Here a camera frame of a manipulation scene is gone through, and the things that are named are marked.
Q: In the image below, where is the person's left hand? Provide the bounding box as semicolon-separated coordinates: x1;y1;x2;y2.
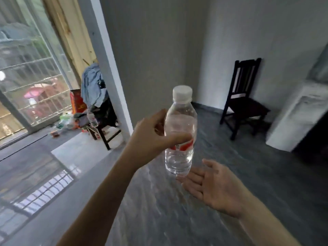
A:
125;109;193;172

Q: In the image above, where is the person's right hand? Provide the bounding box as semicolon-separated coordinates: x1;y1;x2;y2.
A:
177;159;253;218

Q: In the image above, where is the red label water bottle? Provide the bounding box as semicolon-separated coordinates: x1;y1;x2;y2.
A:
164;85;198;177

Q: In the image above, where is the white water dispenser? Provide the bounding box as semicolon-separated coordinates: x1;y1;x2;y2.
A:
265;80;328;152

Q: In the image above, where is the person's left forearm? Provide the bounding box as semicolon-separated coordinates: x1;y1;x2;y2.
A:
56;156;139;246

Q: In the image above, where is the blue water jug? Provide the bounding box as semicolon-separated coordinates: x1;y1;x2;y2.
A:
306;43;328;84

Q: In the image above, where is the small dark stool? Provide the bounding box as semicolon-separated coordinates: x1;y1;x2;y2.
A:
87;99;122;151

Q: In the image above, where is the clear plastic bottle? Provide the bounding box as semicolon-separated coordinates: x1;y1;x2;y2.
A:
87;112;99;128

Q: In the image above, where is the blue gray garment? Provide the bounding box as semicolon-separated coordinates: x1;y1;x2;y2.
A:
81;63;109;108

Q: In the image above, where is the red cardboard box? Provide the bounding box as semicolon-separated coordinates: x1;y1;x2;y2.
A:
69;89;87;114

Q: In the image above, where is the heap of plastic bags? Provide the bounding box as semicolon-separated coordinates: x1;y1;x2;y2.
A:
50;111;82;137

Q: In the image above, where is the dark wooden chair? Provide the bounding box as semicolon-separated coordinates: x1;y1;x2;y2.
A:
219;58;271;141

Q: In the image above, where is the yellow curtain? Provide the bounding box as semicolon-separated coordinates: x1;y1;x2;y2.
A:
42;0;98;82

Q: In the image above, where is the glass sliding door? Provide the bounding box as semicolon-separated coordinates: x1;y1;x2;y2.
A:
0;0;77;149

